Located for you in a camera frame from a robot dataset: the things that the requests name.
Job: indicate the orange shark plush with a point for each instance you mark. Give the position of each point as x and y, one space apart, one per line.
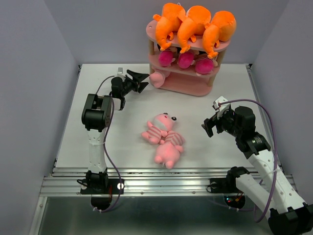
167 23
193 24

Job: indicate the pink plush with face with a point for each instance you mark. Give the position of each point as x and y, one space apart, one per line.
159 128

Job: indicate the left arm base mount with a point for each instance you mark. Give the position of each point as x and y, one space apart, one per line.
103 198

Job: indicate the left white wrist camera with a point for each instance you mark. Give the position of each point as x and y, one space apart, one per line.
120 73

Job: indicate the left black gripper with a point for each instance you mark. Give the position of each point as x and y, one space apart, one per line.
137 86

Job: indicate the plain orange plush toy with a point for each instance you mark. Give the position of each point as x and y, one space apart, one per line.
221 28

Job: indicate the boy doll pink pants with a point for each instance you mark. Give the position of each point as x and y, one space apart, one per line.
204 65
167 57
186 59

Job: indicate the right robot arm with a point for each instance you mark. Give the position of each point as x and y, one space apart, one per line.
286 211

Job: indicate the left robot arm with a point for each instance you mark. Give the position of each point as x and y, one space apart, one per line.
96 117

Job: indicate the aluminium rail frame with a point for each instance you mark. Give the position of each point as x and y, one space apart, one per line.
156 201

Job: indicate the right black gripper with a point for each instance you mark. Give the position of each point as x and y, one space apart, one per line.
209 123

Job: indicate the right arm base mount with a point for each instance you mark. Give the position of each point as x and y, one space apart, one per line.
233 197

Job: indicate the pink three-tier shelf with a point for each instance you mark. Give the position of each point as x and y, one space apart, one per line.
183 81

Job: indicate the pink striped plush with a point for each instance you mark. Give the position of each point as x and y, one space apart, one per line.
158 77
168 153

